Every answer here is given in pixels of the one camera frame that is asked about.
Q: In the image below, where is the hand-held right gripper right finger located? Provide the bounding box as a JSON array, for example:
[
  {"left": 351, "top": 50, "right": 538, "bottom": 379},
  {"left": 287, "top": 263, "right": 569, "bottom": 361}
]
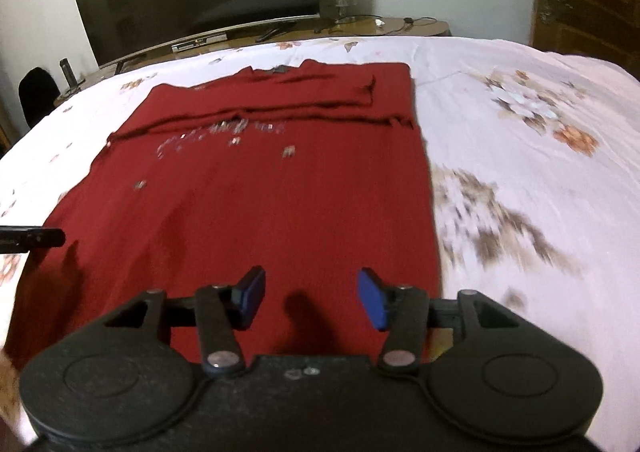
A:
[{"left": 356, "top": 268, "right": 526, "bottom": 378}]

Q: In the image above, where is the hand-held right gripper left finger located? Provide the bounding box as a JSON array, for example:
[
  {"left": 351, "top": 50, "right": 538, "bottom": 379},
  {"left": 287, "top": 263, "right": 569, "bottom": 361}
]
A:
[{"left": 102, "top": 266, "right": 267, "bottom": 379}]

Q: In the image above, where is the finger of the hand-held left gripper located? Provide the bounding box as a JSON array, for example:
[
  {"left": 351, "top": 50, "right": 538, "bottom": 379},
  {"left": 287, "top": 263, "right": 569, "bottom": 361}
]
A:
[{"left": 0, "top": 227, "right": 66, "bottom": 251}]

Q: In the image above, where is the red sequined sweater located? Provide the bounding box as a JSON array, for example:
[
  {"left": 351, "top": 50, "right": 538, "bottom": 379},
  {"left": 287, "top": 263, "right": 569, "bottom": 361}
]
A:
[{"left": 5, "top": 59, "right": 443, "bottom": 370}]

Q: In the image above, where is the black chair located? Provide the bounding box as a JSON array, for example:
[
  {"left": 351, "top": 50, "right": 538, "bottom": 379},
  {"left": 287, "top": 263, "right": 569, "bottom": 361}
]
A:
[{"left": 18, "top": 66, "right": 61, "bottom": 129}]

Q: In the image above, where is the white floral bed sheet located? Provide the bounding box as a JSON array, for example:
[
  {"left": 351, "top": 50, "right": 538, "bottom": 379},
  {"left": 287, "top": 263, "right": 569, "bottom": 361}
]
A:
[{"left": 0, "top": 34, "right": 640, "bottom": 452}]

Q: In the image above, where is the black set-top box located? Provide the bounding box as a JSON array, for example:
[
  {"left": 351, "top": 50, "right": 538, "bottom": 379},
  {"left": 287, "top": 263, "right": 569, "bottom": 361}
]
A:
[{"left": 171, "top": 34, "right": 227, "bottom": 54}]

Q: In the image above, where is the wooden television stand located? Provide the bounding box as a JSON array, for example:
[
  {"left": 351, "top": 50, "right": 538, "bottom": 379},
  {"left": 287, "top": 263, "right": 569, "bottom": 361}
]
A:
[{"left": 52, "top": 14, "right": 453, "bottom": 102}]

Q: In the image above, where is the dark cordless phone handset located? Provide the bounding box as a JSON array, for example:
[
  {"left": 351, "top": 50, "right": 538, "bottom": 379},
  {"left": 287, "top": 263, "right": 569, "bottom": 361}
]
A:
[{"left": 59, "top": 58, "right": 83, "bottom": 95}]

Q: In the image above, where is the black cable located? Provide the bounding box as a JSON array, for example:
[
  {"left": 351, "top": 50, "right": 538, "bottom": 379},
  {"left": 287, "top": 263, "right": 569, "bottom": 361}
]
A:
[{"left": 315, "top": 16, "right": 451, "bottom": 35}]

